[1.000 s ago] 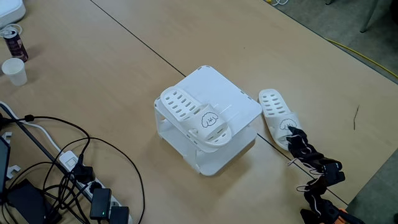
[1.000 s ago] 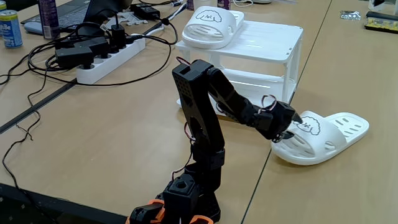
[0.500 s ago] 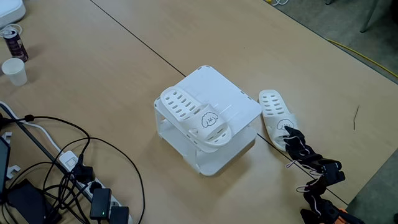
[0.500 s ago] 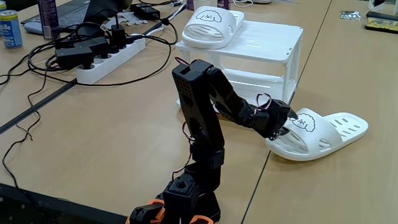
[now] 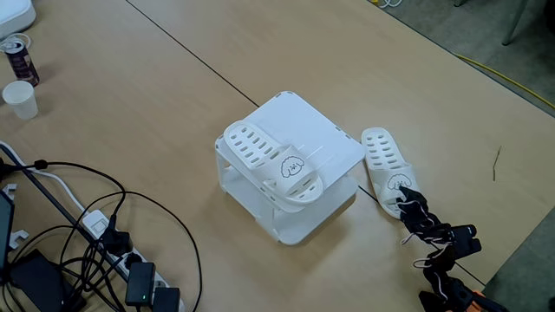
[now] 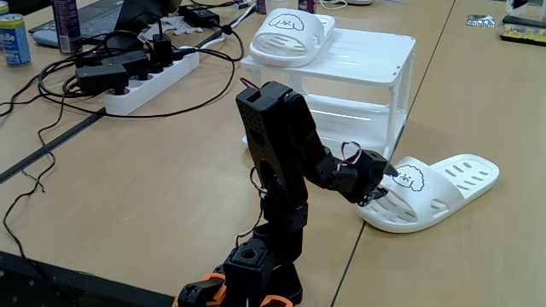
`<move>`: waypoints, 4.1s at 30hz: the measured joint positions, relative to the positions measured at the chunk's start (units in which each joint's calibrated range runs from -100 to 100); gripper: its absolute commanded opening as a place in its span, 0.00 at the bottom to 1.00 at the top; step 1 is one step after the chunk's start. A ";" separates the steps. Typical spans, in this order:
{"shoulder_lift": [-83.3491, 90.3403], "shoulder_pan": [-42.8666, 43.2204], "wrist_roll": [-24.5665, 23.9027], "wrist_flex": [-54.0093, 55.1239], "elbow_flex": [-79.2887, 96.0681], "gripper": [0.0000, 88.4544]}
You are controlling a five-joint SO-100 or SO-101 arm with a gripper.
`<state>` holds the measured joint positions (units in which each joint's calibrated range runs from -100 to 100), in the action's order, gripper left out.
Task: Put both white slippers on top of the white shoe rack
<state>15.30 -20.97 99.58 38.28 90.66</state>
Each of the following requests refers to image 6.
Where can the black power brick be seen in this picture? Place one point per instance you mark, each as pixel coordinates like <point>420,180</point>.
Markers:
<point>200,17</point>

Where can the white flat device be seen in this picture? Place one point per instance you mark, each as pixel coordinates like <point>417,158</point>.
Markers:
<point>358,1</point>

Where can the black laptop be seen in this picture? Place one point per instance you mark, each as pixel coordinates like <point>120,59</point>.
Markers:
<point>94,19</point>

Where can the crumpled foil packet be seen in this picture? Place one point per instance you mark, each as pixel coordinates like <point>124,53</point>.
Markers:
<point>481,21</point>

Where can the black power adapter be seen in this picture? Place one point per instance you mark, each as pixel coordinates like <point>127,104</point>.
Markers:
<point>100,79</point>

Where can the white slipper with dog print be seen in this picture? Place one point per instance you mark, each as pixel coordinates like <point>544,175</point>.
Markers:
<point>290,42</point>
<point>439,200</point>

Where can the white power strip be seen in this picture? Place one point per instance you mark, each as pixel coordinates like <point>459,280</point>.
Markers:
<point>162,81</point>

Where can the white paper cup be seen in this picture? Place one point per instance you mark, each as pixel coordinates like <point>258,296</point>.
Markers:
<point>277,3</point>

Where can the white black box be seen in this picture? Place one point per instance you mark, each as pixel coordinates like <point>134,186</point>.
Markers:
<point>526,6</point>

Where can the white plastic shoe rack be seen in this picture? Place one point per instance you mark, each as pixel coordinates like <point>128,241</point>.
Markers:
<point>362,55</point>

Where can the black adapter with green light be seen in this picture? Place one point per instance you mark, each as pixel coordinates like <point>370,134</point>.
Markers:
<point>128,64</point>

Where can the tall purple can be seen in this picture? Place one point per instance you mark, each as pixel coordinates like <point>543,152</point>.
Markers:
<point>67,30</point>

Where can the blue drink can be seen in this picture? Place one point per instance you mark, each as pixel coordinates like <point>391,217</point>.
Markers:
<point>15,42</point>

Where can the dark purple drink can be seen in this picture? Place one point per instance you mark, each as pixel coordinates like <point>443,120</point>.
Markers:
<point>260,6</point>
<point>307,5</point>

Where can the black plug charger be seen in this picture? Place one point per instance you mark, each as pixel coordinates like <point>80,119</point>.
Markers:
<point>162,49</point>

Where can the white printed bracket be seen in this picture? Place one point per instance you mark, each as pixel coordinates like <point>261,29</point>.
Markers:
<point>179,25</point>

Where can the pale blue computer mouse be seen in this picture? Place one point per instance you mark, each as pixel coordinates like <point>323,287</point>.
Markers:
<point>44,38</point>

